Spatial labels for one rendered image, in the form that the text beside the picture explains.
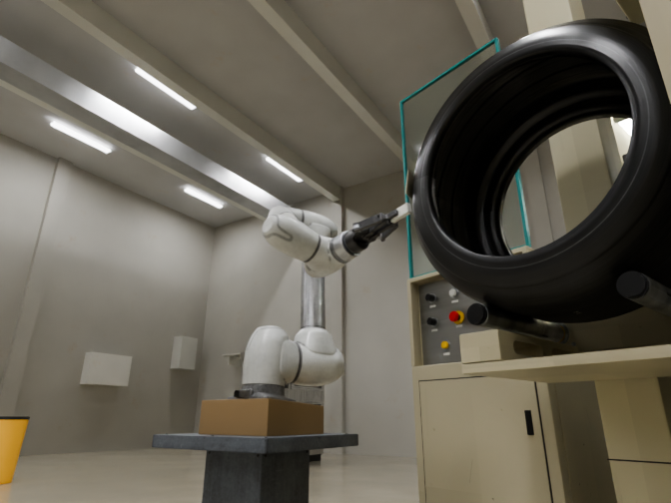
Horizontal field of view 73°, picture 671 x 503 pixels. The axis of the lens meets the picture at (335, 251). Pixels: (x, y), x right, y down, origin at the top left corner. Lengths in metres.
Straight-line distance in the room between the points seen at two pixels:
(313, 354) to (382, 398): 8.22
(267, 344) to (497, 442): 0.84
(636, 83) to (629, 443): 0.74
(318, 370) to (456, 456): 0.57
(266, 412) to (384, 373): 8.48
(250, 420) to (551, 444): 0.93
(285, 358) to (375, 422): 8.37
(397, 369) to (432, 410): 7.96
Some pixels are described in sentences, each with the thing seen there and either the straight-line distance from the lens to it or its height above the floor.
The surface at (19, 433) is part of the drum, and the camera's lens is 6.75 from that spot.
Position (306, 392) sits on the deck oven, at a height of 1.12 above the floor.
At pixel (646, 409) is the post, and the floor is 0.72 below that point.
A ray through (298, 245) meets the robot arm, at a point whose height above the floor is 1.20.
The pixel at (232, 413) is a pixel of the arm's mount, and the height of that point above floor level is 0.72.
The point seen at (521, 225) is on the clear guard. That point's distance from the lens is 1.76.
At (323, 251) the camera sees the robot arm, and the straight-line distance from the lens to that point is 1.41.
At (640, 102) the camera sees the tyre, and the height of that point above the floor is 1.18.
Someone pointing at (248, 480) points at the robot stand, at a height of 0.52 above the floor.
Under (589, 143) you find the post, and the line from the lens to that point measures 1.38.
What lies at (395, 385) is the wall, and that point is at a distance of 9.80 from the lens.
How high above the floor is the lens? 0.70
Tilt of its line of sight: 20 degrees up
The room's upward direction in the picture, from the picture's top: straight up
